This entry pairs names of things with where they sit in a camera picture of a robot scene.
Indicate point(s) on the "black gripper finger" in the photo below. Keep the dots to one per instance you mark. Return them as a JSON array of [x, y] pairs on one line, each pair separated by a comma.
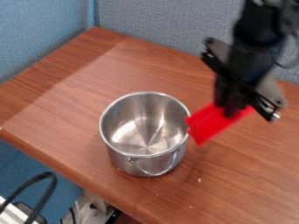
[[235, 102], [220, 92]]

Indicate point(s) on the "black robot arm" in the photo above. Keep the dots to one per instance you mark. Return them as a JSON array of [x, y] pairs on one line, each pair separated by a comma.
[[266, 24]]

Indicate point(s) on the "red block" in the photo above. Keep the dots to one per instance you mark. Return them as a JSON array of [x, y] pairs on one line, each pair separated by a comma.
[[207, 122]]

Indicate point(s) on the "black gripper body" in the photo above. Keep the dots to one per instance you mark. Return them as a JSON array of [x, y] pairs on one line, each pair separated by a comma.
[[244, 68]]

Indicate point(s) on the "metal pot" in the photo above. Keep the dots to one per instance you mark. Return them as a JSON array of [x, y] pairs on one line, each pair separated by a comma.
[[144, 132]]

